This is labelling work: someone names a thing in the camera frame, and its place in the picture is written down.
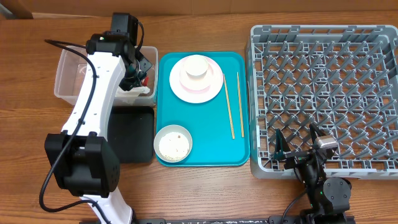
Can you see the large white plate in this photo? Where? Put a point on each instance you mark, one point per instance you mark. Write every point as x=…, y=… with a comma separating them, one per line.
x=196, y=96

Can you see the teal serving tray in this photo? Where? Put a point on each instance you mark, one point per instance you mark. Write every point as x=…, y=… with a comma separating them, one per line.
x=208, y=123

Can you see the grey bowl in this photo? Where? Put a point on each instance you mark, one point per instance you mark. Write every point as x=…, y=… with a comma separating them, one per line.
x=169, y=129

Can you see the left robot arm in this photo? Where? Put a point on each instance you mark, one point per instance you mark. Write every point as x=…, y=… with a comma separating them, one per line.
x=80, y=156

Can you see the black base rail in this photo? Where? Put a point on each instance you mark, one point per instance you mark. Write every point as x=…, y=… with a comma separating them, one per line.
x=271, y=220

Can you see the rice pile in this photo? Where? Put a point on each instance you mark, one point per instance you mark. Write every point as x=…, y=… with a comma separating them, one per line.
x=174, y=146

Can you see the red sauce packet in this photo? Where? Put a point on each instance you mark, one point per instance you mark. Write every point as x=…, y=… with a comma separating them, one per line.
x=145, y=81

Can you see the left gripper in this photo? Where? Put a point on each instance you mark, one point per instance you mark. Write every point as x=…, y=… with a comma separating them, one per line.
x=145, y=65

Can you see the white tissue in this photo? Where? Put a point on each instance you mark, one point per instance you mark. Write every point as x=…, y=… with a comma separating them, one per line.
x=134, y=92

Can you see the clear plastic bin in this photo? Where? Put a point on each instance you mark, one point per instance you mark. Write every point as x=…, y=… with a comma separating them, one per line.
x=71, y=73

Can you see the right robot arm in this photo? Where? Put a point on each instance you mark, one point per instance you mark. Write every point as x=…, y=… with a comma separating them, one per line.
x=328, y=196

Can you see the grey dishwasher rack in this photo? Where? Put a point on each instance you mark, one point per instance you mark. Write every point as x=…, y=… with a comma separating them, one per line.
x=341, y=78

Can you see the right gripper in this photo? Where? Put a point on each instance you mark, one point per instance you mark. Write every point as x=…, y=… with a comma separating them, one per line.
x=296, y=158

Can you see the small pink plate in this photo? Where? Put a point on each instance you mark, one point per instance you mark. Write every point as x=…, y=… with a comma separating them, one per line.
x=196, y=83

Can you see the white cup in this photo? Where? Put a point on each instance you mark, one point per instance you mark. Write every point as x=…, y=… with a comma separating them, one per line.
x=195, y=66

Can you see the black plastic tray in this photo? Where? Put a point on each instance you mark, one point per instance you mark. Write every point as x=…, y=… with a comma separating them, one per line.
x=131, y=133

